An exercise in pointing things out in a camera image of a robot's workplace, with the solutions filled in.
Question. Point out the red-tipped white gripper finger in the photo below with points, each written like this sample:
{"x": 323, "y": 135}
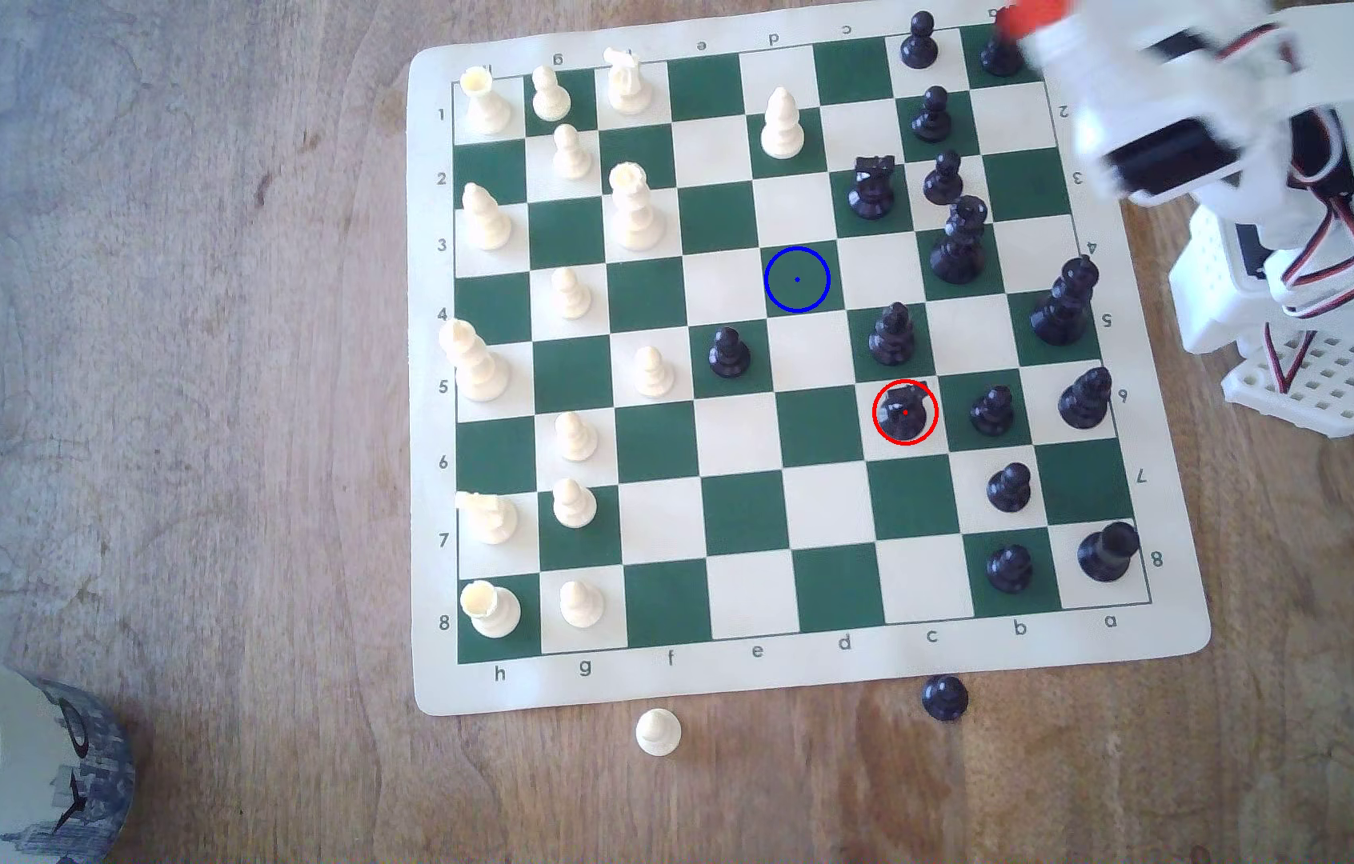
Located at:
{"x": 1067, "y": 30}
{"x": 1031, "y": 54}

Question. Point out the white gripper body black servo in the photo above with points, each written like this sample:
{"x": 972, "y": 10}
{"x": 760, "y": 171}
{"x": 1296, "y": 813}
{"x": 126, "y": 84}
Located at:
{"x": 1055, "y": 42}

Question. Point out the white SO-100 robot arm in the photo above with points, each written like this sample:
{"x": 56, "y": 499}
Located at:
{"x": 1223, "y": 282}

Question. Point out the black chess queen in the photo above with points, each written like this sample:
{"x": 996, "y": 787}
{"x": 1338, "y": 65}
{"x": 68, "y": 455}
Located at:
{"x": 959, "y": 246}

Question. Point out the white chess bishop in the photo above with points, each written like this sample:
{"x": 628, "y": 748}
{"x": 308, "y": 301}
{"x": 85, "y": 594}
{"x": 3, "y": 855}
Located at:
{"x": 783, "y": 126}
{"x": 485, "y": 220}

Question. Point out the white chess knight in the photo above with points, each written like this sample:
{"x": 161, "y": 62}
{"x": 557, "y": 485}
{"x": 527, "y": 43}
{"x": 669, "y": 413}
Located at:
{"x": 627, "y": 82}
{"x": 487, "y": 517}

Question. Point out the black chess rook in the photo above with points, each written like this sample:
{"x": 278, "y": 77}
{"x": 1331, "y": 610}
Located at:
{"x": 1107, "y": 552}

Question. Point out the green and cream chess mat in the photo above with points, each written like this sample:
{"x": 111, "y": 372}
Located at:
{"x": 749, "y": 504}

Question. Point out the white chess rook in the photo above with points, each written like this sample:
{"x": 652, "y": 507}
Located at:
{"x": 485, "y": 102}
{"x": 492, "y": 610}

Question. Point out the white chess queen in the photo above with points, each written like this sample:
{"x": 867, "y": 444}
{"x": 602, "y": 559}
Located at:
{"x": 475, "y": 362}

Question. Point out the cream mug with skyline print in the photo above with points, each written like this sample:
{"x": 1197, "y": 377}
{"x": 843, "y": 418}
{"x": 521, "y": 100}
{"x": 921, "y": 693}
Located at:
{"x": 41, "y": 744}

